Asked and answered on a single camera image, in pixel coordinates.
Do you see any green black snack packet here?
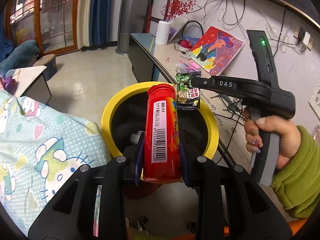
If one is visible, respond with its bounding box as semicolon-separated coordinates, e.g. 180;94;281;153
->
175;72;201;111

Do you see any red cylindrical snack can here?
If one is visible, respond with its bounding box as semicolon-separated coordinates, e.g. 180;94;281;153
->
143;83;182;184

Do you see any green sleeve forearm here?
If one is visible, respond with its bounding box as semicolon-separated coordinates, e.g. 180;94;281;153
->
271;126;319;218

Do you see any yellow rim trash bin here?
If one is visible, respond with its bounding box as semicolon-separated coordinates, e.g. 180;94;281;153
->
101;81;219;159

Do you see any right hand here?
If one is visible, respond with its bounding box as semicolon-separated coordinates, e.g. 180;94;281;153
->
244;108;301;170

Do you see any white paper towel roll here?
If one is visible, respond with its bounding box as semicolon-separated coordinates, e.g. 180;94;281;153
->
155;21;171;46

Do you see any Hello Kitty bed sheet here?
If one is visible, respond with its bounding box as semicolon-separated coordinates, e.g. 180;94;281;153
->
1;90;111;233

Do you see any red berry branch decoration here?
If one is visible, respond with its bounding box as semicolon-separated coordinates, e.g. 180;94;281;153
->
161;0;196;22

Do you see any silver tower air conditioner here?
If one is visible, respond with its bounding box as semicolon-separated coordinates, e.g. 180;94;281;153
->
116;0;149;56

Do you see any blue right curtain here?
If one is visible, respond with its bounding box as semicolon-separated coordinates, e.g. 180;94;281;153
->
89;0;112;46

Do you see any small white coffee table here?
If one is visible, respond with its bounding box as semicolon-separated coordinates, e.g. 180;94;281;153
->
5;66;52;105

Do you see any blue gray sofa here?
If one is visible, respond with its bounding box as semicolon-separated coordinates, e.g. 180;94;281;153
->
0;40;40;76

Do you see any wooden glass sliding door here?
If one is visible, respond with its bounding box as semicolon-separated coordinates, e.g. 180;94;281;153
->
4;0;78;55

